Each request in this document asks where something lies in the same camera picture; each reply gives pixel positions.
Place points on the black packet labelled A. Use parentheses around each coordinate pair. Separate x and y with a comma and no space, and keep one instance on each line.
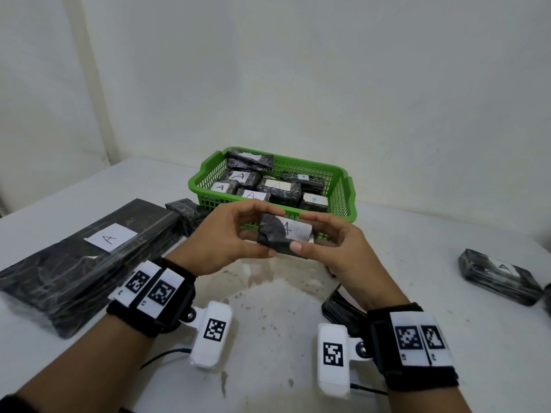
(254,180)

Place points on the person's left hand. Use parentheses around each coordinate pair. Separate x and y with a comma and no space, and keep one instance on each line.
(215,240)

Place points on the green plastic mesh basket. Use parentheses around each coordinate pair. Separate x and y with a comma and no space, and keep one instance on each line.
(344,202)

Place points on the black left wristband with markers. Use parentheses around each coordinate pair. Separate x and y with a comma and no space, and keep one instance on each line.
(129,316)

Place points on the small black packet with label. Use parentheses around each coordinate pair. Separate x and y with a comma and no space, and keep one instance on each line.
(271,232)

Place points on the person's right hand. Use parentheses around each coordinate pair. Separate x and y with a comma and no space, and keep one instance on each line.
(357,266)

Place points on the long black packet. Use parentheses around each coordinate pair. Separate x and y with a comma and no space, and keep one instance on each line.
(316,185)

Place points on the pile of black packets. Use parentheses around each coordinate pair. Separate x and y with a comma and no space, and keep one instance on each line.
(43,288)

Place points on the black wristband with markers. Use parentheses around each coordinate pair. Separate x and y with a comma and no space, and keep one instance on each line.
(129,316)
(422,378)

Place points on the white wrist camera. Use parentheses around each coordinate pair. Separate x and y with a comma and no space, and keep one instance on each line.
(331,378)
(211,357)

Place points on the black packet labelled B near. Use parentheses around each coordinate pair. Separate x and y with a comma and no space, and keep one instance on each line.
(370,389)

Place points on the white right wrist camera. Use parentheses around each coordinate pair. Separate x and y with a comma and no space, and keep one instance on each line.
(331,378)

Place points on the black right wristband with markers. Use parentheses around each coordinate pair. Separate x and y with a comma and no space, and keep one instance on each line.
(422,378)

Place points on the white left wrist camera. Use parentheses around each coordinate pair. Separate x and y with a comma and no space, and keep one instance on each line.
(211,357)

